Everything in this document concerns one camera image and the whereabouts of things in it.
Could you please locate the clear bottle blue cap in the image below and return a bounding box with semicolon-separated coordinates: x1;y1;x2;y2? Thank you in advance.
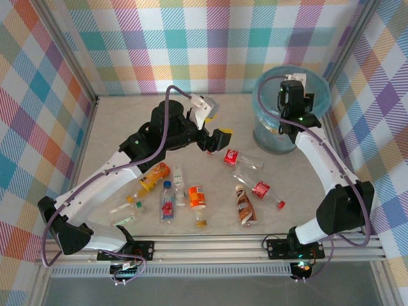
159;180;177;224

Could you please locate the clear bottle orange label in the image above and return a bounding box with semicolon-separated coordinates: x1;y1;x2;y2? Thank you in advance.
187;186;209;228

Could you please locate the aluminium frame leg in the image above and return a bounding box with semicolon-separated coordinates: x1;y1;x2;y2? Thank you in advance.
28;263;54;306
371;261;401;306

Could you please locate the clear bottle green white label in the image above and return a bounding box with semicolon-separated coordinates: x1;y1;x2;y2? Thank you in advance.
172;164;187;207

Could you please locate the clear cola bottle red label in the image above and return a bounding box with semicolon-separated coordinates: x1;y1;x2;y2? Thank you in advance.
206;148;266;171
231;168;286;210

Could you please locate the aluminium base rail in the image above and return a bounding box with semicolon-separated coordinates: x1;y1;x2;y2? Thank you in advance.
34;237;387;265

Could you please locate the clear bottle green cap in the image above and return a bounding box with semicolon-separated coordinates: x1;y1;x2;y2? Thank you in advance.
109;200;153;228

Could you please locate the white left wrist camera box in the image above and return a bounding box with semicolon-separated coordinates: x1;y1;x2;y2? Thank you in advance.
187;94;221;131

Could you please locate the blue mesh waste bin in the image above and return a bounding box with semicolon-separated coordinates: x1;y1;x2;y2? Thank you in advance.
251;65;331;156

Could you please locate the grey slotted cable duct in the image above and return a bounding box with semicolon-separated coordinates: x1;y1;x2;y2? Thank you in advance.
50;266;293;278

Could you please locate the yellow orange juice bottle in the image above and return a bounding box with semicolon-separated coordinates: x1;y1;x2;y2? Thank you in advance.
126;161;171;204

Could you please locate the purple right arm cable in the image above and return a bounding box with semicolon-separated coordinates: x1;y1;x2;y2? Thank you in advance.
256;73;372;283

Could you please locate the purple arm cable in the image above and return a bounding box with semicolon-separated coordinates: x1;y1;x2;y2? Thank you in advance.
40;85;195;286
256;73;372;283

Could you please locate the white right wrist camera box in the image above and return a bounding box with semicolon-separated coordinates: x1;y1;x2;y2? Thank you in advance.
284;72;309;85

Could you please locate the aluminium table side rail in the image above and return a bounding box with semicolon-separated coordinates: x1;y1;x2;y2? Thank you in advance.
75;97;100;173
321;113;387;252

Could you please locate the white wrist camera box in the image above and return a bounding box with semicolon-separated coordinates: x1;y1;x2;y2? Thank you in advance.
284;72;309;85
187;94;221;131

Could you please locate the aluminium frame post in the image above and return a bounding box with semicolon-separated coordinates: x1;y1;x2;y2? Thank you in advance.
322;0;382;89
38;0;100;106

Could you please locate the brown chocolate drink bottle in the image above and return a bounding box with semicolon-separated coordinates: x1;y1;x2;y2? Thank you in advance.
235;184;258;228

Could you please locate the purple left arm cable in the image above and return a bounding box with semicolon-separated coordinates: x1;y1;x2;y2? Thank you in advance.
40;85;195;286

